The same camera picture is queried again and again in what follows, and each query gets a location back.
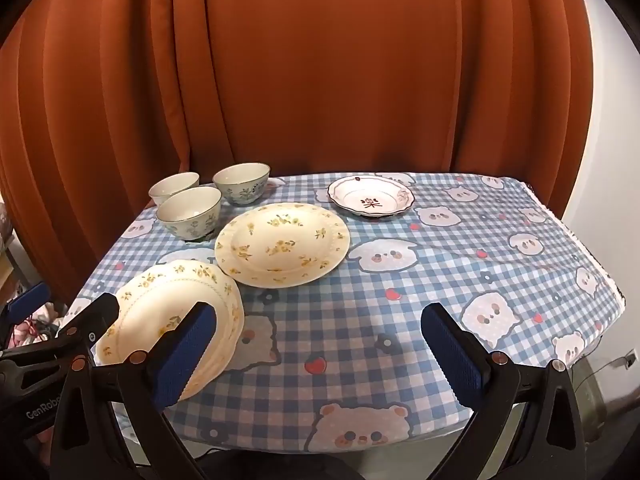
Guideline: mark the blue checked bear-print tablecloth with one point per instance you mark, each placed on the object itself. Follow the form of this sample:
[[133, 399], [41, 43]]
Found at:
[[375, 285]]

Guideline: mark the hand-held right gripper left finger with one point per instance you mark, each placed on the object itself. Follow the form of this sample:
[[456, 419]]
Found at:
[[185, 355]]

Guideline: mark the pink and white clothes pile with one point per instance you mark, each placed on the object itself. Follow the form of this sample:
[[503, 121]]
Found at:
[[29, 332]]

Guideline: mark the orange curtain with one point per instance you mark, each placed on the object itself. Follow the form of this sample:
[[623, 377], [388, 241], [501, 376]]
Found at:
[[320, 60]]

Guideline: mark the wall power socket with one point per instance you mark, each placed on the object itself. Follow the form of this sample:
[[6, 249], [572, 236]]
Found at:
[[631, 359]]

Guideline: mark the cream yellow floral plate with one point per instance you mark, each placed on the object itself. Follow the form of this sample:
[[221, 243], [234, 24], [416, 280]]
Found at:
[[150, 310], [280, 245]]

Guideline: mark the white plate with red rim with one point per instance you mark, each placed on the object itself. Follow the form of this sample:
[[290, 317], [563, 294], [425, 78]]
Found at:
[[370, 200]]

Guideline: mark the wooden shelf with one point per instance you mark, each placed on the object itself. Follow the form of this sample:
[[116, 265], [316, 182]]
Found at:
[[5, 260]]

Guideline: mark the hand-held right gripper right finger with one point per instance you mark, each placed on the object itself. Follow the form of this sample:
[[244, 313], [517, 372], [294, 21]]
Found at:
[[452, 360]]

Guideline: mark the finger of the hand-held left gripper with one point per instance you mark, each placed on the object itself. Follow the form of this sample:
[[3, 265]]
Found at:
[[30, 301], [95, 317]]

